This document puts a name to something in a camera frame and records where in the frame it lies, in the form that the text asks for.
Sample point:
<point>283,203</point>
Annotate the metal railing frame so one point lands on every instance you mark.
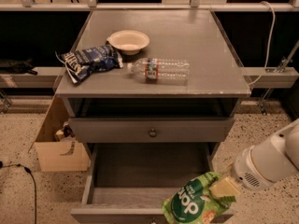
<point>214,5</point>

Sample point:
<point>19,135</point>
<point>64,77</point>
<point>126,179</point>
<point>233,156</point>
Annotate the closed grey top drawer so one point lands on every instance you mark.
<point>150,130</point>

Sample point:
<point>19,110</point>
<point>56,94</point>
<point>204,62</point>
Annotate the black object on ledge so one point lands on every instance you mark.
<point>17,67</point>

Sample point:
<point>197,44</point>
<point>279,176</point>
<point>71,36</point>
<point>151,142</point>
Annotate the white paper bowl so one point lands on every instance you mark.
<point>129,42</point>

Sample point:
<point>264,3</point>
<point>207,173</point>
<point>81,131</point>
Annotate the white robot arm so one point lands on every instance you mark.
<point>260,167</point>

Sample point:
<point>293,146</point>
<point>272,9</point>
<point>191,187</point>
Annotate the open grey middle drawer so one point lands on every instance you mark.
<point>127,183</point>

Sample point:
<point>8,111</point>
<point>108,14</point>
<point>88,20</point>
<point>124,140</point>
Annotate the blue chip bag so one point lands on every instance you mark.
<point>80,64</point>

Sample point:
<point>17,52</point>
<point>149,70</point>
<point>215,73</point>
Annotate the cardboard box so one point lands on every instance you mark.
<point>56,151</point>

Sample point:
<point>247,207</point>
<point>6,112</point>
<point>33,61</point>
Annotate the green rice chip bag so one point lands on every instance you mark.
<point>194,202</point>

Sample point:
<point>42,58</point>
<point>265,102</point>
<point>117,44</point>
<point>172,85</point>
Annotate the clear plastic water bottle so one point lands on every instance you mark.
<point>160,71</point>

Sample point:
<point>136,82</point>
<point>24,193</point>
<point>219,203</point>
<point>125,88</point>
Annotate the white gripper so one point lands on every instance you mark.
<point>246,171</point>

